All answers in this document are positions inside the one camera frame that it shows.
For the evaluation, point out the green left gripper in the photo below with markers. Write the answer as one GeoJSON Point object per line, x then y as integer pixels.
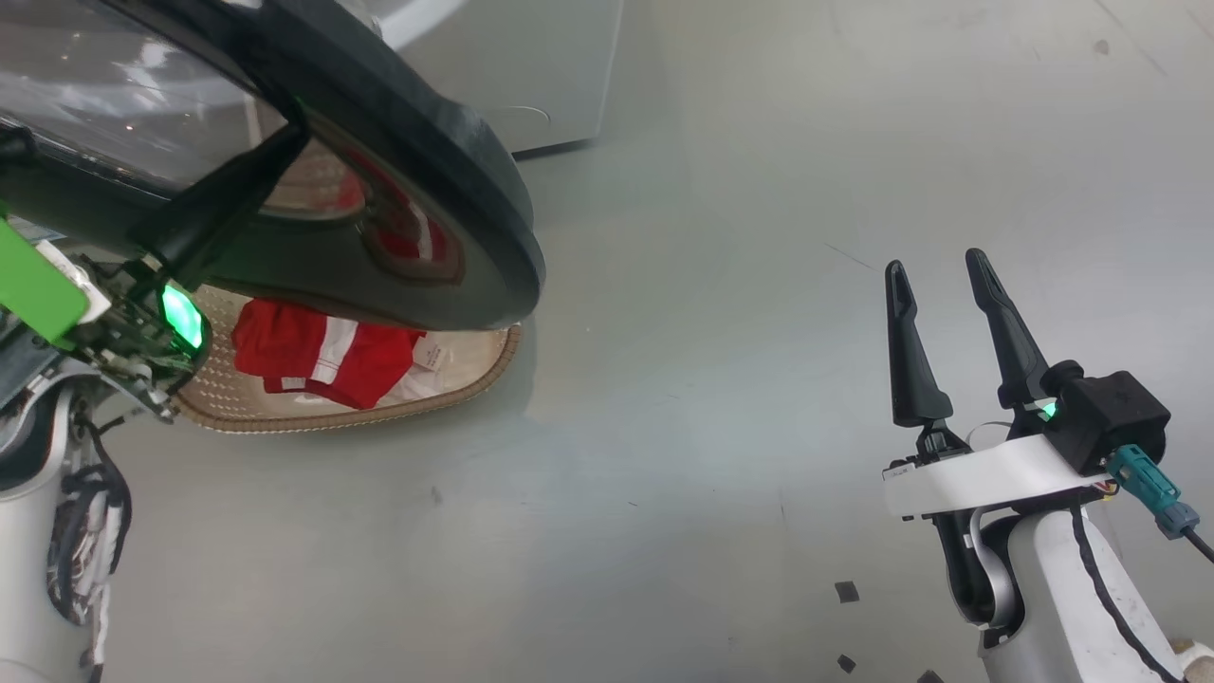
{"type": "Point", "coordinates": [38, 285]}

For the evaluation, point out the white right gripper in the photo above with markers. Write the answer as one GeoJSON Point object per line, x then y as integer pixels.
{"type": "Point", "coordinates": [996, 474]}

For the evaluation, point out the red white patterned garment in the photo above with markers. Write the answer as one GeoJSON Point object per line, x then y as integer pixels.
{"type": "Point", "coordinates": [370, 370]}

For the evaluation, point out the black round glass washer door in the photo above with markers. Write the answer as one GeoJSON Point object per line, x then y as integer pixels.
{"type": "Point", "coordinates": [446, 190]}

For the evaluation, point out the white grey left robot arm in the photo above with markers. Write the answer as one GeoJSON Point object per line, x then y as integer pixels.
{"type": "Point", "coordinates": [24, 569]}

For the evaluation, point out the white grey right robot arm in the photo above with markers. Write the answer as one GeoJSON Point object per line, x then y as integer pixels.
{"type": "Point", "coordinates": [1053, 588]}

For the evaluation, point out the cream perforated basket brown rim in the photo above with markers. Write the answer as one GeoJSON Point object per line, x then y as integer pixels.
{"type": "Point", "coordinates": [455, 384]}

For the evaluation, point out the white front-load washing machine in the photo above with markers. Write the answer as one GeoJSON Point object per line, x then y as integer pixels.
{"type": "Point", "coordinates": [541, 76]}

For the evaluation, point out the black tape piece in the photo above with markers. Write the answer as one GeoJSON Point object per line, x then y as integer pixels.
{"type": "Point", "coordinates": [847, 592]}
{"type": "Point", "coordinates": [846, 664]}
{"type": "Point", "coordinates": [929, 677]}

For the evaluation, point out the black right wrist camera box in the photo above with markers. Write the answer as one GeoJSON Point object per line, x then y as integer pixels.
{"type": "Point", "coordinates": [1110, 413]}

